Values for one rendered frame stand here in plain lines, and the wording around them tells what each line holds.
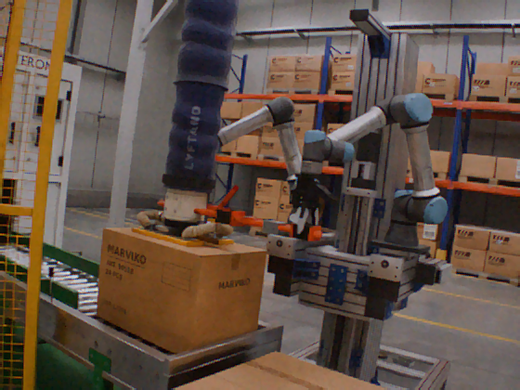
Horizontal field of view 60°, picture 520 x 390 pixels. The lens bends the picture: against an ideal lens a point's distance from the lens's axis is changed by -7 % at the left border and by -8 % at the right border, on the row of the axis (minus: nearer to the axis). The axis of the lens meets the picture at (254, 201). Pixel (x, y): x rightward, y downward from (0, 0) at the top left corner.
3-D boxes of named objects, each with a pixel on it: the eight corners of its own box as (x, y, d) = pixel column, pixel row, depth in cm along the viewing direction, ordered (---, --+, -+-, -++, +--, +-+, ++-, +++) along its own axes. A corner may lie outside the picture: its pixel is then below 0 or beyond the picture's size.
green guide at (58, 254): (10, 241, 340) (10, 229, 340) (22, 240, 349) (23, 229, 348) (149, 299, 246) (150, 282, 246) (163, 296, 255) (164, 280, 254)
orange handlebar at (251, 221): (139, 203, 220) (140, 196, 220) (186, 205, 244) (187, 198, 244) (316, 240, 165) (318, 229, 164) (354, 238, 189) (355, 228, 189)
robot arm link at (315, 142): (332, 133, 168) (311, 128, 165) (329, 163, 169) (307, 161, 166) (320, 133, 176) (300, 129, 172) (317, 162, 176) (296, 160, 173)
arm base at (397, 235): (389, 240, 218) (392, 218, 218) (421, 245, 210) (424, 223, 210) (379, 240, 206) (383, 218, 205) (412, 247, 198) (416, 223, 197)
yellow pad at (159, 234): (130, 231, 206) (132, 220, 205) (148, 231, 214) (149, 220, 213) (186, 247, 185) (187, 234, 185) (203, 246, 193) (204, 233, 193)
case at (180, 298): (96, 315, 209) (102, 227, 207) (161, 305, 241) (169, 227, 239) (190, 361, 173) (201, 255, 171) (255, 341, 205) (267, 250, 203)
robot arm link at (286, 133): (295, 207, 240) (266, 99, 236) (291, 204, 255) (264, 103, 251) (318, 201, 241) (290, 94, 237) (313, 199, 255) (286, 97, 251)
